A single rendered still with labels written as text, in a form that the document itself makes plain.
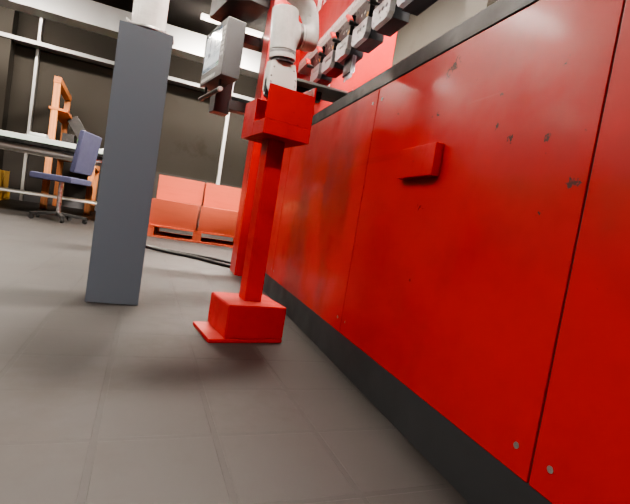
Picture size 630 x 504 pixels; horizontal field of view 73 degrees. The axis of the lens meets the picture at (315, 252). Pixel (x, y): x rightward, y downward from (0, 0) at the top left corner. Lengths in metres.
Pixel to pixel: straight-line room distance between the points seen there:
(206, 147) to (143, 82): 7.15
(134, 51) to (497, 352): 1.51
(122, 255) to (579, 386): 1.47
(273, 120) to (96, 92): 7.69
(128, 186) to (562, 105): 1.39
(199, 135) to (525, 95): 8.27
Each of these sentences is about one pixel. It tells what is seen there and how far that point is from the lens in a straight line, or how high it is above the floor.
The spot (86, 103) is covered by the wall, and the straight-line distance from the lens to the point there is 8.94.
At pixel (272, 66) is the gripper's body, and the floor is 0.87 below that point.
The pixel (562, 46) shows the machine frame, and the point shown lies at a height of 0.73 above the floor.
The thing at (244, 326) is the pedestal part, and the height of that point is 0.05.
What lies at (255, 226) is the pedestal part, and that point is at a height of 0.37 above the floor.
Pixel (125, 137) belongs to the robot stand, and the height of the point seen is 0.61.
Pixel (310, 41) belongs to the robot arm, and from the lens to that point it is 1.50.
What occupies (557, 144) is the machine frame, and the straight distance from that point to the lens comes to 0.73.
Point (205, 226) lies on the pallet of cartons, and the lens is 4.81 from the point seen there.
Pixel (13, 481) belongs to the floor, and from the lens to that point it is 0.78.
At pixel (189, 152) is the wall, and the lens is 8.82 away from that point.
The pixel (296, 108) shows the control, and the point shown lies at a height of 0.76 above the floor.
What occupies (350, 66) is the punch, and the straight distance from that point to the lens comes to 2.08.
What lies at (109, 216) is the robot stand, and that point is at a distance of 1.72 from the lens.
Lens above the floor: 0.41
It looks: 4 degrees down
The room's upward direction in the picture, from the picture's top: 9 degrees clockwise
